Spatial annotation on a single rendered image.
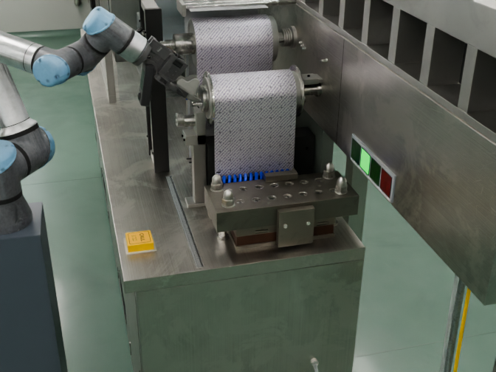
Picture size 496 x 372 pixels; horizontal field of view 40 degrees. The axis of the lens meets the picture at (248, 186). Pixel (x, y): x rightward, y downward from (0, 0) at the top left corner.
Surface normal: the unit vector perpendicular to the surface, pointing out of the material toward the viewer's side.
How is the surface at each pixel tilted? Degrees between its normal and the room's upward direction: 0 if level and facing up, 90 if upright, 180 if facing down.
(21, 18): 90
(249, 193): 0
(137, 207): 0
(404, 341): 0
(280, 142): 90
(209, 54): 92
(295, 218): 90
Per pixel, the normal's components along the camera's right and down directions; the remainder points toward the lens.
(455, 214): -0.97, 0.11
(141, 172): 0.01, -0.88
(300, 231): 0.25, 0.45
